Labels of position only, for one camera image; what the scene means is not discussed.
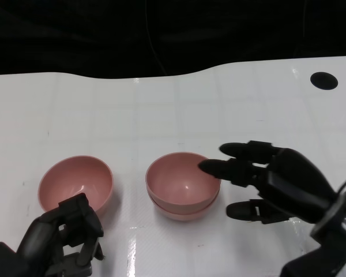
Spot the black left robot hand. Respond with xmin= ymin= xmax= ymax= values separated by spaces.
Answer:
xmin=16 ymin=193 xmax=105 ymax=277

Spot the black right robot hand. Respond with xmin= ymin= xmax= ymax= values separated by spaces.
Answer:
xmin=198 ymin=140 xmax=340 ymax=225

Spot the pink plastic bowl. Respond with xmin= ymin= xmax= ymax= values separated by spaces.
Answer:
xmin=149 ymin=187 xmax=221 ymax=222
xmin=145 ymin=152 xmax=221 ymax=206
xmin=37 ymin=155 xmax=115 ymax=216

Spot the black round table grommet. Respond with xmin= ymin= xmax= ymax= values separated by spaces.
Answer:
xmin=310 ymin=72 xmax=339 ymax=91

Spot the black backdrop curtain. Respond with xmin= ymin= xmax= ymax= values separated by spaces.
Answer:
xmin=0 ymin=0 xmax=346 ymax=80

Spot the black right wrist camera housing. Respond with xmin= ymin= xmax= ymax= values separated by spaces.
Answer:
xmin=280 ymin=245 xmax=346 ymax=277

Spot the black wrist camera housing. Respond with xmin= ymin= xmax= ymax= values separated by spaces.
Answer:
xmin=0 ymin=241 xmax=21 ymax=277
xmin=280 ymin=245 xmax=346 ymax=277

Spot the black left wrist camera housing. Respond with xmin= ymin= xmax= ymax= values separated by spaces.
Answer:
xmin=0 ymin=241 xmax=21 ymax=277

